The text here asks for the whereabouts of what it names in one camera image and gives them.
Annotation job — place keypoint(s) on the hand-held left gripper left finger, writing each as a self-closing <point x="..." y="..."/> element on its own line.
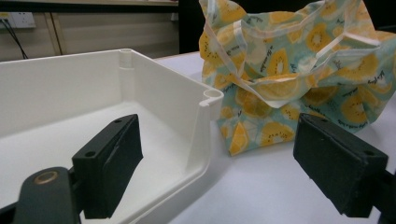
<point x="109" y="168"/>

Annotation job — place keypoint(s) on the white plastic box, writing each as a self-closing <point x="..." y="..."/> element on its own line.
<point x="56" y="93"/>

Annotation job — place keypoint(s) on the fruit print fabric bag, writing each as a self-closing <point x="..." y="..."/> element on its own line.
<point x="280" y="77"/>

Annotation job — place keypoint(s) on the white wall socket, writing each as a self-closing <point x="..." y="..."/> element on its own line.
<point x="21" y="20"/>

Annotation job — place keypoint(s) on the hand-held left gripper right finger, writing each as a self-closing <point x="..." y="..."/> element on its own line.
<point x="336" y="168"/>

